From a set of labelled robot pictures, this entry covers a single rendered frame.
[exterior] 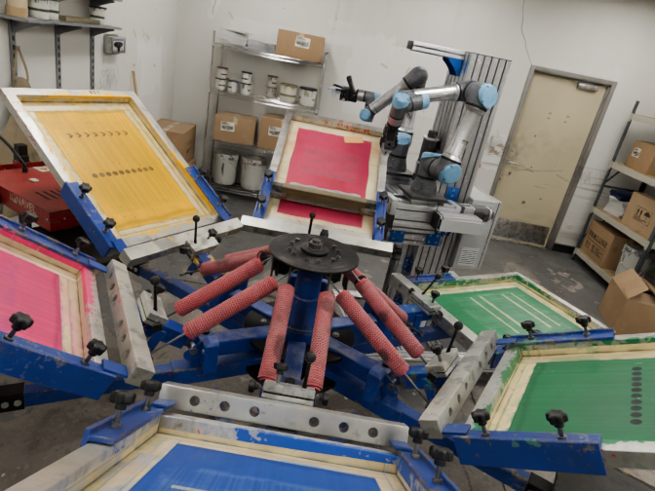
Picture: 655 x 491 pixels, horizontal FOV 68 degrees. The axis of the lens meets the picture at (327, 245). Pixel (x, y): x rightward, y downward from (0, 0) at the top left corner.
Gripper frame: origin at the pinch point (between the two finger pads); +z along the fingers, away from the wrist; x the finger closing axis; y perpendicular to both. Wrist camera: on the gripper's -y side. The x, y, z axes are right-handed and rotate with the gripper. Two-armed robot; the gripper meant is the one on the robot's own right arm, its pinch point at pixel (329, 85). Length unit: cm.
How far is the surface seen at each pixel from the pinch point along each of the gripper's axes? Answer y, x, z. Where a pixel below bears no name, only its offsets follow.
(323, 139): 12, -78, -19
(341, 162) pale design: 18, -88, -33
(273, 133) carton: 104, 180, 99
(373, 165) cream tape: 18, -82, -49
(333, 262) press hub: 10, -199, -56
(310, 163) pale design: 20, -96, -18
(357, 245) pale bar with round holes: 34, -141, -56
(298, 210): 33, -125, -23
